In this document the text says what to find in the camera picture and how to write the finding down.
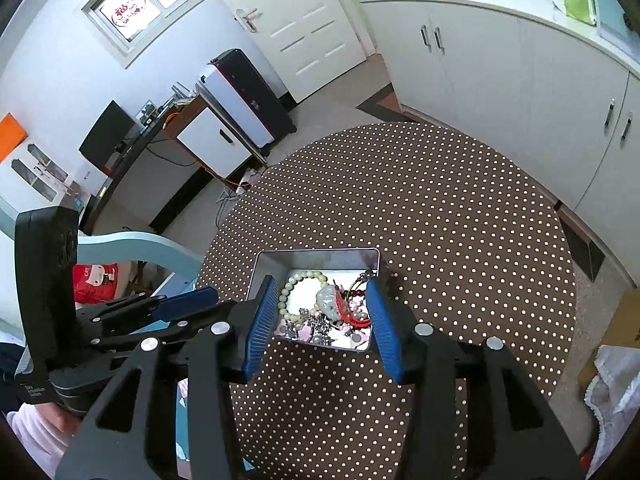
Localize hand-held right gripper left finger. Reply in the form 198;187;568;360
55;275;279;480

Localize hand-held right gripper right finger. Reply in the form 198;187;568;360
365;279;586;480

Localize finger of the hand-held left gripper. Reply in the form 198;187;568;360
75;287;220;330
91;302;242;357

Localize clear plastic bag with pendant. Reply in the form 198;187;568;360
312;282;351;319

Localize silver metal tin box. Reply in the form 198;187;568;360
247;247;386;357

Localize person's left forearm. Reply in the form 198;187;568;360
0;400;87;467

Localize wooden stool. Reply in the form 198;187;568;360
126;260;152;297

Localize red printed bag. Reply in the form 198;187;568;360
72;262;121;304

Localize light blue chair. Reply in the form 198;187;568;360
0;195;207;461

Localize white picture box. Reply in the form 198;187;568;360
0;142;69;202

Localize small white box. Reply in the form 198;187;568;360
74;162;109;197

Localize brown polka dot tablecloth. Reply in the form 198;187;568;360
197;122;579;480

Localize black desk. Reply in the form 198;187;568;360
79;95;213;237

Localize white power strip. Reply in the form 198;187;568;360
234;169;262;197

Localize orange box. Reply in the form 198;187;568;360
0;112;29;164

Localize white drawer cabinet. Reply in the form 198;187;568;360
176;107;254;179

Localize black monitor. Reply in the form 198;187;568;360
78;100;137;169

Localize black and white appliance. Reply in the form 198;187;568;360
195;49;297;163

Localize red item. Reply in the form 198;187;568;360
576;439;602;472

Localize white lace cloth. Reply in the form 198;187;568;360
584;344;640;477

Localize white counter cabinet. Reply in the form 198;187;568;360
358;0;640;292

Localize window with red paper cuts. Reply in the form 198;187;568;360
82;0;211;69

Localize white door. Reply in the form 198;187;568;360
214;0;369;104

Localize cream bead bracelet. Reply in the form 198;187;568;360
277;270;332;324

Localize dark red bead bracelet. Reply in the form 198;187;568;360
344;272;377;302

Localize silver door handle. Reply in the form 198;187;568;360
233;7;261;34

